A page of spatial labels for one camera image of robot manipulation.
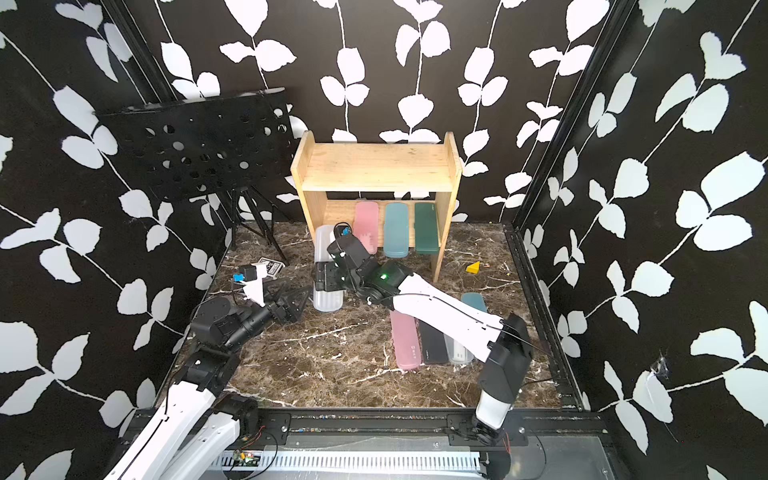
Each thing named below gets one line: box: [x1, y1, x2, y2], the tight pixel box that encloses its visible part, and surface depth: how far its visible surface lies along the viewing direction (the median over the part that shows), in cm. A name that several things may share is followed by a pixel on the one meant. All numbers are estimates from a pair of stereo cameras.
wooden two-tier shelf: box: [290, 131, 463, 284], surface depth 82 cm
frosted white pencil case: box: [443, 334, 474, 364], surface depth 88 cm
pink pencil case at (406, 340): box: [390, 309, 421, 369], surface depth 89 cm
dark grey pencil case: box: [414, 317, 449, 365], surface depth 88 cm
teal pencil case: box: [384, 203, 409, 259], surface depth 92 cm
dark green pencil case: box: [414, 202, 439, 254], surface depth 91 cm
